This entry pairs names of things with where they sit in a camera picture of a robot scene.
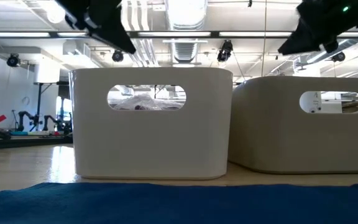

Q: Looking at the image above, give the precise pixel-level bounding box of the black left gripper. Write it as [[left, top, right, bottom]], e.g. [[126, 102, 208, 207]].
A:
[[54, 0, 137, 55]]

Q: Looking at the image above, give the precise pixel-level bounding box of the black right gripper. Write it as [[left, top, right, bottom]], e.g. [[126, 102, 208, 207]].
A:
[[277, 0, 358, 56]]

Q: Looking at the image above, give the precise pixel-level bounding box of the purple white toothbrush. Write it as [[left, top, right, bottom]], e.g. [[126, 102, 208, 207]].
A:
[[112, 93, 183, 111]]

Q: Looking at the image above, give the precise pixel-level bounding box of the black ceiling spotlight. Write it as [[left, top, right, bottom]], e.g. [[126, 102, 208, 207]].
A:
[[331, 51, 347, 63], [6, 53, 21, 68], [216, 39, 234, 63], [111, 49, 125, 63]]

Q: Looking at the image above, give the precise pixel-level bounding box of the black crossbar with light strips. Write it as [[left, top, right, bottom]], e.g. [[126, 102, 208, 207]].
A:
[[0, 30, 358, 40]]

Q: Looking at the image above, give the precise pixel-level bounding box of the white square pillar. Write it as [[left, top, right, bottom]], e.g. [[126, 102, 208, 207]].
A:
[[300, 91, 323, 113]]

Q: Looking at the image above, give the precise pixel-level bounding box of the white box on pole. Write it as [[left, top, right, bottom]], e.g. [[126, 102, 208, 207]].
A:
[[33, 62, 62, 85]]

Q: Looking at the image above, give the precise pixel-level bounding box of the black vertical pole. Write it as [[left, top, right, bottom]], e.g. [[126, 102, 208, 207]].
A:
[[35, 82, 44, 132]]

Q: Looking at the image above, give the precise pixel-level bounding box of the pale grey plastic bin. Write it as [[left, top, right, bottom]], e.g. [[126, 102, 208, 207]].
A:
[[227, 76, 358, 174]]

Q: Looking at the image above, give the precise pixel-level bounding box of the white plastic bin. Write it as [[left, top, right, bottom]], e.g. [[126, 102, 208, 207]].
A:
[[69, 67, 234, 180]]

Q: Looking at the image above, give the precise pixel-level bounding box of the blue cloth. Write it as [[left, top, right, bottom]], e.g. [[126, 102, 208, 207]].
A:
[[0, 182, 358, 224]]

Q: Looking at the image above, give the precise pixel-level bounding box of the white ventilation duct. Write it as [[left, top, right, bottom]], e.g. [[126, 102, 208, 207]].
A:
[[165, 0, 209, 31]]

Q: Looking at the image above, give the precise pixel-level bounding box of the black aluminium table frame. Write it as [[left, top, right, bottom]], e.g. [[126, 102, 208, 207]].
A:
[[0, 123, 74, 151]]

